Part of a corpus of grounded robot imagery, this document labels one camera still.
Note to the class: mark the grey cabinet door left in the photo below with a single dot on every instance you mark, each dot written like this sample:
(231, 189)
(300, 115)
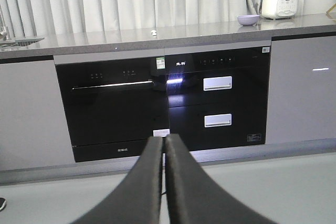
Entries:
(34, 131)

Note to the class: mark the lower silver drawer handle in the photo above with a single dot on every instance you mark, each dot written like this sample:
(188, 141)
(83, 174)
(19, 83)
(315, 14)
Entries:
(217, 120)

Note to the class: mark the silver drawer handle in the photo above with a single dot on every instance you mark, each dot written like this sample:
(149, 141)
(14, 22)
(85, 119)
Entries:
(217, 120)
(217, 83)

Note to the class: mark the white curtain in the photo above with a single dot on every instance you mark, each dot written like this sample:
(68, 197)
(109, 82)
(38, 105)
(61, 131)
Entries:
(45, 17)

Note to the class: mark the black built-in dishwasher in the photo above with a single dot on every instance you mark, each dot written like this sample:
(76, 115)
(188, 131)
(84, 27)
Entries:
(112, 107)

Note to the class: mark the purple bowl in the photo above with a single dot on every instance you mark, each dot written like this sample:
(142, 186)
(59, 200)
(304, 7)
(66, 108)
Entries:
(248, 20)

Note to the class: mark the grey cabinet door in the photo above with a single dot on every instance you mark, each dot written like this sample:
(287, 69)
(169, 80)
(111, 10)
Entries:
(301, 98)
(34, 131)

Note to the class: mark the gold metal stand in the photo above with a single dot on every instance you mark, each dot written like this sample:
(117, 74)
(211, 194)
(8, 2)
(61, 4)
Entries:
(329, 12)

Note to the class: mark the black object floor edge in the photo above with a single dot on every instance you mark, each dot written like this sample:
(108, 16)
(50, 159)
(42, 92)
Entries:
(2, 203)

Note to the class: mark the grey cabinet door right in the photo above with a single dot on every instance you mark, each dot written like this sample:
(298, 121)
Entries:
(301, 98)

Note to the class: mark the upper silver drawer handle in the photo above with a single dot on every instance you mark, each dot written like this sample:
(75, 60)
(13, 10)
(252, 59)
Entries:
(217, 83)

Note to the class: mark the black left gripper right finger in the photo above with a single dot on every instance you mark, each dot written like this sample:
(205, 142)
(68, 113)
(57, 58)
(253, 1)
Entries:
(193, 197)

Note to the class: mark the stainless steel sink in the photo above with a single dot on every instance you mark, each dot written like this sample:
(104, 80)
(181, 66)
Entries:
(8, 43)

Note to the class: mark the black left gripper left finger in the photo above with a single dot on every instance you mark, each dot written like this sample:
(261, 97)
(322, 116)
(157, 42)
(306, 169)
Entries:
(137, 199)

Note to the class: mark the black disinfection cabinet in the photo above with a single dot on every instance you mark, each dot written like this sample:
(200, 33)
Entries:
(246, 101)

